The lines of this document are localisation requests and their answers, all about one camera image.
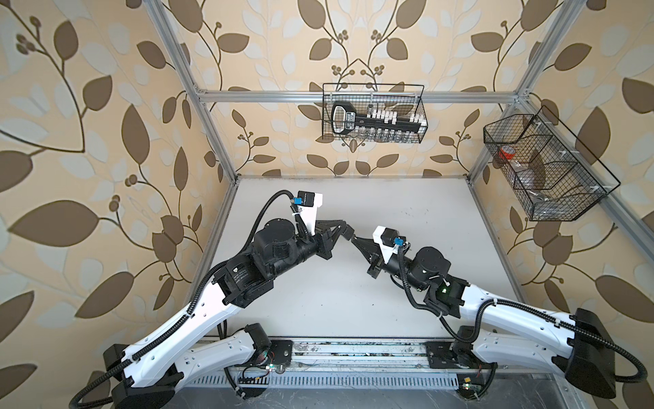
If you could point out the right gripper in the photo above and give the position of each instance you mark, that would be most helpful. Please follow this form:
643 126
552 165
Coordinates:
375 257

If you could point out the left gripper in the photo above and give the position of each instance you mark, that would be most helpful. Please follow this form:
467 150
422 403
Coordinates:
324 240

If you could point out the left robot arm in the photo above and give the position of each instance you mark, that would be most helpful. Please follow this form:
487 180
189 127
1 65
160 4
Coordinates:
149 373

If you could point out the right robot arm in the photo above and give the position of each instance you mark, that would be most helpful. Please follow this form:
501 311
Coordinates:
577 345

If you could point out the black tool set in basket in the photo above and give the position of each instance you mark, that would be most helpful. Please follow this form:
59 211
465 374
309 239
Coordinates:
375 124

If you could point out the red object in basket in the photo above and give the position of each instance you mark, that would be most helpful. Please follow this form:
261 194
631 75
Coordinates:
506 153

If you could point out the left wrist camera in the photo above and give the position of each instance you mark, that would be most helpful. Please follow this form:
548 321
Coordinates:
305 207

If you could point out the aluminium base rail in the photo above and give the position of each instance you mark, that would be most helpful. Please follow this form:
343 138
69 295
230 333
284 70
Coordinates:
343 363

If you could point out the back wire basket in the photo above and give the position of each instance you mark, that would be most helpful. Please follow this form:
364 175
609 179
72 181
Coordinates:
402 98

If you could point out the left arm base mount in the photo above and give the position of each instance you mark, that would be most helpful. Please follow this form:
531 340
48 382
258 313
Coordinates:
254 376

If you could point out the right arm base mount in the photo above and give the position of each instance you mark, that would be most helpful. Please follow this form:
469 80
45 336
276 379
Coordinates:
476 377

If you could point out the side wire basket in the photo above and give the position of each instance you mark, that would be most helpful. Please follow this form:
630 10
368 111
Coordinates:
555 175

